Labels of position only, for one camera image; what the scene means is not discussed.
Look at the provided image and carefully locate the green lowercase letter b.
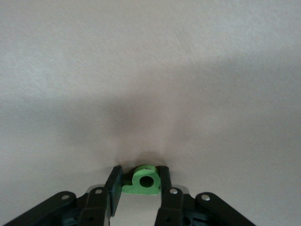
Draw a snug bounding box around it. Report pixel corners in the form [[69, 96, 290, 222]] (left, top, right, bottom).
[[121, 164, 163, 196]]

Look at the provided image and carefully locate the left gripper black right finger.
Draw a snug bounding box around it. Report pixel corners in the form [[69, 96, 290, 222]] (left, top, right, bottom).
[[156, 166, 254, 226]]

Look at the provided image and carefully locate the brown table cover cloth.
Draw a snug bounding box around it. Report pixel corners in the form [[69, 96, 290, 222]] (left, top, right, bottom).
[[0, 0, 301, 226]]

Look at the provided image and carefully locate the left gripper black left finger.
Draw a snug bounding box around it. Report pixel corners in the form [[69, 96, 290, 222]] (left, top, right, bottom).
[[2, 165, 124, 226]]

